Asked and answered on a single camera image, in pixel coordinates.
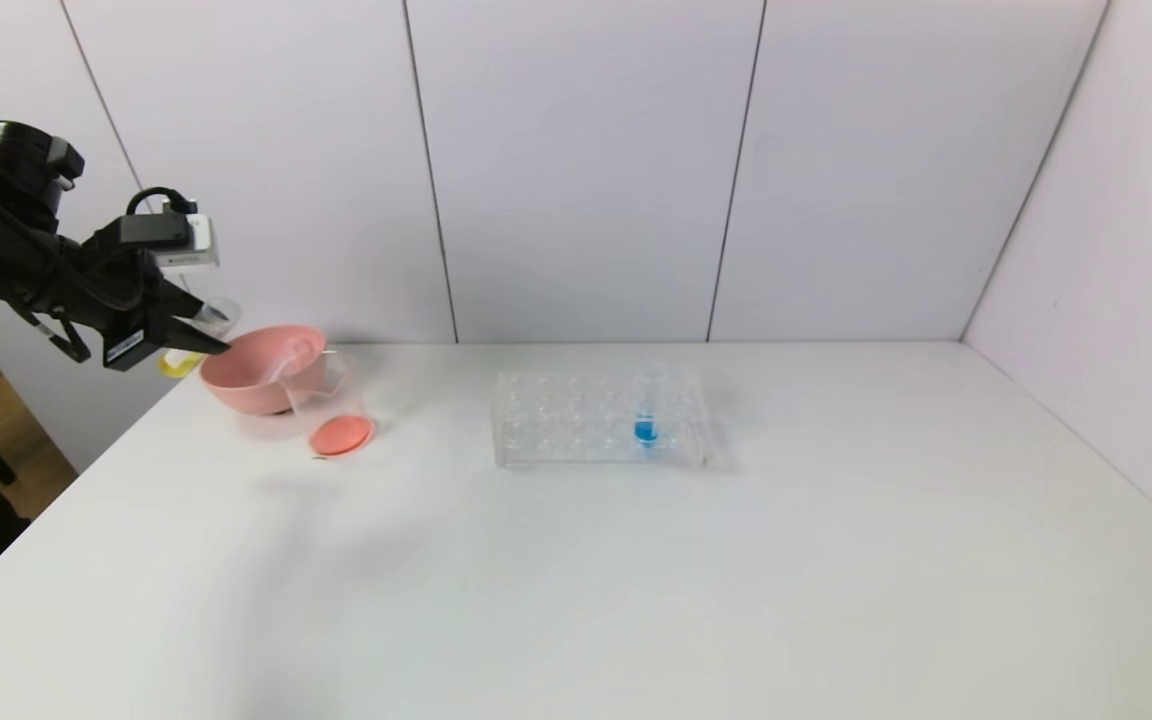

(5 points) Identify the test tube with yellow pigment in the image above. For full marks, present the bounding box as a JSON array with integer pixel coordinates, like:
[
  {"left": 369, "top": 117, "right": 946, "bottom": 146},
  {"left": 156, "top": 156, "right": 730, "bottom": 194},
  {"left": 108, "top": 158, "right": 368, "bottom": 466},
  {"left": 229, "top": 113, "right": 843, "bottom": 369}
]
[{"left": 157, "top": 296, "right": 241, "bottom": 379}]

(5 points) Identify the pink plastic bowl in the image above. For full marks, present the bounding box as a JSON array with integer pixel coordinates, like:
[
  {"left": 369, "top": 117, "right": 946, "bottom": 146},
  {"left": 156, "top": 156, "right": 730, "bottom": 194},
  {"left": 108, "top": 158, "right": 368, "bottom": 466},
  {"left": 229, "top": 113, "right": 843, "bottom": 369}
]
[{"left": 199, "top": 324, "right": 329, "bottom": 417}]

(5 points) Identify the clear acrylic test tube rack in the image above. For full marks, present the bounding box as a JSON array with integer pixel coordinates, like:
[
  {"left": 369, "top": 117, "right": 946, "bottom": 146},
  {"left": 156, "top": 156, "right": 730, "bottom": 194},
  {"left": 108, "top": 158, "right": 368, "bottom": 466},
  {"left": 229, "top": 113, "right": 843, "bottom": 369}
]
[{"left": 492, "top": 370, "right": 712, "bottom": 470}]

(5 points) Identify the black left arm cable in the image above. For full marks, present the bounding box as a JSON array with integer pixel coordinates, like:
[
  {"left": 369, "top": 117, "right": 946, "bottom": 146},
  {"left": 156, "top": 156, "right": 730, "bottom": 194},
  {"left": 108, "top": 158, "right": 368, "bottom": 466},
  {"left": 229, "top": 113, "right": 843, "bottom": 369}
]
[{"left": 125, "top": 186, "right": 199, "bottom": 219}]

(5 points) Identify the clear glass beaker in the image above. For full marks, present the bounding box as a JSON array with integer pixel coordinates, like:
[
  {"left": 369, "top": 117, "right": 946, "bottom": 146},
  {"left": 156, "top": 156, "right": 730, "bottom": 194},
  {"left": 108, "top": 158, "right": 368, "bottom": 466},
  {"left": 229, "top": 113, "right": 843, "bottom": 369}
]
[{"left": 281, "top": 350, "right": 379, "bottom": 460}]

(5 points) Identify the test tube with blue pigment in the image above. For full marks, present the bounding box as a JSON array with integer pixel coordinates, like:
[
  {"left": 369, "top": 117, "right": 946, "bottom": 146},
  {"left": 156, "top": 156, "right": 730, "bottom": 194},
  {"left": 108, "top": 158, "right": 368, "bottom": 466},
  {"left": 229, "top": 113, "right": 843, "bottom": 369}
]
[{"left": 633, "top": 366, "right": 662, "bottom": 450}]

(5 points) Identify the test tube with red pigment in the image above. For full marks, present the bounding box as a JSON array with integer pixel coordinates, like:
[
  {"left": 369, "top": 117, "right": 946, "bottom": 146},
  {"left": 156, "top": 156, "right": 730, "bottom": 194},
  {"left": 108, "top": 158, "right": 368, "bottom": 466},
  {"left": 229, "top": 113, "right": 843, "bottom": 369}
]
[{"left": 271, "top": 338, "right": 318, "bottom": 387}]

